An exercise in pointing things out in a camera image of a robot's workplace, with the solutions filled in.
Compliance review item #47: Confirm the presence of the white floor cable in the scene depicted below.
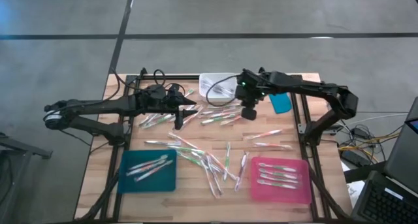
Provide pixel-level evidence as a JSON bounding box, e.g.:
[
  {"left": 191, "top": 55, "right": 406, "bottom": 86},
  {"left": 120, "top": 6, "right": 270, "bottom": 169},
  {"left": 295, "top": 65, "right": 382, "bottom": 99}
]
[{"left": 346, "top": 112, "right": 409, "bottom": 125}]

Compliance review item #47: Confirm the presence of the pink plastic bin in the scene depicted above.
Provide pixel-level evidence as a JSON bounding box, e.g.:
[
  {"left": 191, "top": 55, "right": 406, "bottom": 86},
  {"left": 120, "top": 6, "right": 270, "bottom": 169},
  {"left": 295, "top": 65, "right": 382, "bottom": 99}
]
[{"left": 249, "top": 156, "right": 314, "bottom": 205}]

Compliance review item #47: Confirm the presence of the dark grey open laptop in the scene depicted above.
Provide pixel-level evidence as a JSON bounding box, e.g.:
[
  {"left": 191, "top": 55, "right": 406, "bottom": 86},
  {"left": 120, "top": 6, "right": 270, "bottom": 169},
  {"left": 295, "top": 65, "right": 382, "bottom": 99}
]
[{"left": 351, "top": 96, "right": 418, "bottom": 224}]

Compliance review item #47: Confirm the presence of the black power strip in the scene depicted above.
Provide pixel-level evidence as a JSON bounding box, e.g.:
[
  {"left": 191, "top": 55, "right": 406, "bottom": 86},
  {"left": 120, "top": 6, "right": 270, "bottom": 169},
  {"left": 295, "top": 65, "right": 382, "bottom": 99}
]
[{"left": 339, "top": 148, "right": 363, "bottom": 165}]

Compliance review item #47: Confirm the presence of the black aluminium table frame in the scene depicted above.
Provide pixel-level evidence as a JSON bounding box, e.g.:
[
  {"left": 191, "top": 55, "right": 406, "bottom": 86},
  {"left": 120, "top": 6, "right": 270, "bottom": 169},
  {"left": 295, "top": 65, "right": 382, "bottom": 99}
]
[{"left": 73, "top": 67, "right": 355, "bottom": 224}]

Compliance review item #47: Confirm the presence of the teal plastic lid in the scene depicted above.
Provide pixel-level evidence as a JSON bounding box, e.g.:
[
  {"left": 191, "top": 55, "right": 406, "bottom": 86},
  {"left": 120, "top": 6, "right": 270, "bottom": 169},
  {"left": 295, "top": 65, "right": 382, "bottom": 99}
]
[{"left": 268, "top": 92, "right": 293, "bottom": 115}]

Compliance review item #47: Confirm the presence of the black metal stand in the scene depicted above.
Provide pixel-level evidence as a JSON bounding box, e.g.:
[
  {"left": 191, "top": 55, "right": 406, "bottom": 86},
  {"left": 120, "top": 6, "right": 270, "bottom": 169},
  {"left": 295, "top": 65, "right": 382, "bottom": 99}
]
[{"left": 0, "top": 132, "right": 53, "bottom": 224}]

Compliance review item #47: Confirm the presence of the yellow floor cable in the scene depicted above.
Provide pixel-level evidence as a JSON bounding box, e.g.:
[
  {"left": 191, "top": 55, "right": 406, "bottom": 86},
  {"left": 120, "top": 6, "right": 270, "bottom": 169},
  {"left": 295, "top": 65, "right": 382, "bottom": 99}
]
[{"left": 338, "top": 134, "right": 401, "bottom": 152}]

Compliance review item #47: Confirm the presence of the white paper sheet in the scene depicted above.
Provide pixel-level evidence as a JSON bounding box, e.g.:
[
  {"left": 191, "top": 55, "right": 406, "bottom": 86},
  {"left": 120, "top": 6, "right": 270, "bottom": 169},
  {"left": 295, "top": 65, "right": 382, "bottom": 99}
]
[{"left": 346, "top": 180, "right": 365, "bottom": 199}]

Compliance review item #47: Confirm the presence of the teal plastic bin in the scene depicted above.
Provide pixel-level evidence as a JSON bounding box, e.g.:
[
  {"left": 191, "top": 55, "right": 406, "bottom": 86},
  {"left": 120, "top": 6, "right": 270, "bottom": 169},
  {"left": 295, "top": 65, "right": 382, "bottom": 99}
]
[{"left": 117, "top": 148, "right": 178, "bottom": 195}]

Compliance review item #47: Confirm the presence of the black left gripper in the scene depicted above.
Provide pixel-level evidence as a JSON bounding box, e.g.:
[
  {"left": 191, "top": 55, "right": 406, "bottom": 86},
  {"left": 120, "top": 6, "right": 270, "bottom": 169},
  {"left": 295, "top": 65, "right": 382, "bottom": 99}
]
[{"left": 135, "top": 86, "right": 199, "bottom": 131}]

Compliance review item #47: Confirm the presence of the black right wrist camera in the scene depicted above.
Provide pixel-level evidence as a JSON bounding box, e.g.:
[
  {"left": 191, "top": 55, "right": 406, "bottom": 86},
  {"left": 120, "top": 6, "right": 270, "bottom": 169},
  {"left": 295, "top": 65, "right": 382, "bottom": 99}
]
[{"left": 240, "top": 101, "right": 258, "bottom": 121}]

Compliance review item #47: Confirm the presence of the white plastic bin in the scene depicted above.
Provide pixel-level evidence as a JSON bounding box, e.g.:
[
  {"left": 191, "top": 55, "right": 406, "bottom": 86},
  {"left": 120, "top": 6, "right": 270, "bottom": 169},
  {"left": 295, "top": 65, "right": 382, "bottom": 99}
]
[{"left": 198, "top": 72, "right": 241, "bottom": 100}]

